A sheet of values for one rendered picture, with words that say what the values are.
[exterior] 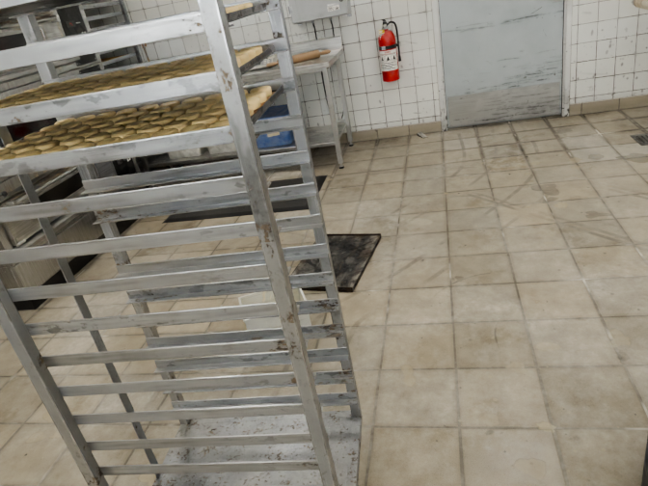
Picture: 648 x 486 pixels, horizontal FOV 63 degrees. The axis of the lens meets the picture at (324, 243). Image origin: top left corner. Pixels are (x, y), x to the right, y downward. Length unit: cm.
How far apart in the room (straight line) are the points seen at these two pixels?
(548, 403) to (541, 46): 362
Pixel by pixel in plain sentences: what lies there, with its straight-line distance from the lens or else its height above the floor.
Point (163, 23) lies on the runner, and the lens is 93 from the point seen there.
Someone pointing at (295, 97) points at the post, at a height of 120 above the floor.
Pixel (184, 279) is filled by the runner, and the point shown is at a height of 96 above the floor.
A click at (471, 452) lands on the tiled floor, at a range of 190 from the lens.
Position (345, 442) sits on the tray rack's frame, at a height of 15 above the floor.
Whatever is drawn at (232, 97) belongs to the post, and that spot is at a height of 130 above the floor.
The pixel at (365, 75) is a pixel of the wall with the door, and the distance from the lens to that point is 507.
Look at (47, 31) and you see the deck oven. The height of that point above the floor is 146.
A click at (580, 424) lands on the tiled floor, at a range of 202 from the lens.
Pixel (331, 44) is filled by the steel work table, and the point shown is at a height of 92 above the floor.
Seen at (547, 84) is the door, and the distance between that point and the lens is 519.
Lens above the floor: 143
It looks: 26 degrees down
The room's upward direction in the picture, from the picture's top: 11 degrees counter-clockwise
